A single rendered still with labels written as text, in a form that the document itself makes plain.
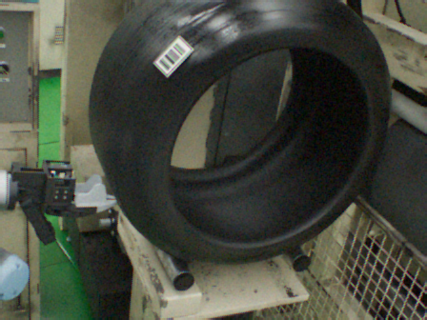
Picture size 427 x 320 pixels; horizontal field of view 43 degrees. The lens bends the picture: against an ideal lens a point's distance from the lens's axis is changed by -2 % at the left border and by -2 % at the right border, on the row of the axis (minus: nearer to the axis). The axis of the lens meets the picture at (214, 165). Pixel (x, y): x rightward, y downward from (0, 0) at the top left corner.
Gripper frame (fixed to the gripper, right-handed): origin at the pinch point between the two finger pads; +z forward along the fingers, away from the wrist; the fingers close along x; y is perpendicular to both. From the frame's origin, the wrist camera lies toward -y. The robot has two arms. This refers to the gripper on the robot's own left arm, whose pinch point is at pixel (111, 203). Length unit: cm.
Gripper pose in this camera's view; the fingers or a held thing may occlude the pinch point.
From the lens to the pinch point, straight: 111.8
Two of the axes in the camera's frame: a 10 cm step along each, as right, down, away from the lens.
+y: 2.6, -8.8, -4.1
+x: -3.7, -4.8, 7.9
